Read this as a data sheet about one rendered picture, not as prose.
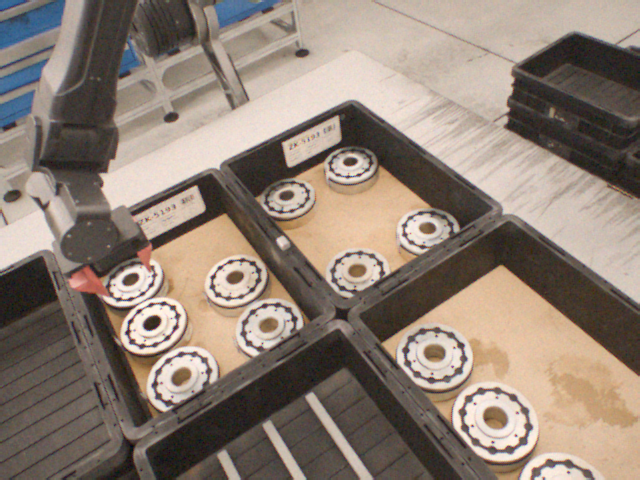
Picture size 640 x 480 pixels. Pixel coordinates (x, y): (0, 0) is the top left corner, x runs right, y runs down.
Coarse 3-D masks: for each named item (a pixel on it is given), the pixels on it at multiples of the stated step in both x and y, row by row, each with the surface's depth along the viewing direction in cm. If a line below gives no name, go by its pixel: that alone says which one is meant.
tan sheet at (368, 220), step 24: (312, 168) 106; (336, 192) 101; (384, 192) 99; (408, 192) 98; (336, 216) 97; (360, 216) 96; (384, 216) 95; (312, 240) 94; (336, 240) 93; (360, 240) 92; (384, 240) 91
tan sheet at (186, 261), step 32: (224, 224) 99; (160, 256) 96; (192, 256) 95; (224, 256) 94; (256, 256) 93; (192, 288) 90; (192, 320) 85; (224, 320) 85; (128, 352) 83; (224, 352) 81
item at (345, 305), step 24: (312, 120) 100; (384, 120) 97; (264, 144) 98; (408, 144) 92; (240, 192) 89; (480, 192) 82; (264, 216) 85; (288, 240) 81; (456, 240) 76; (312, 264) 77; (408, 264) 75; (336, 312) 73
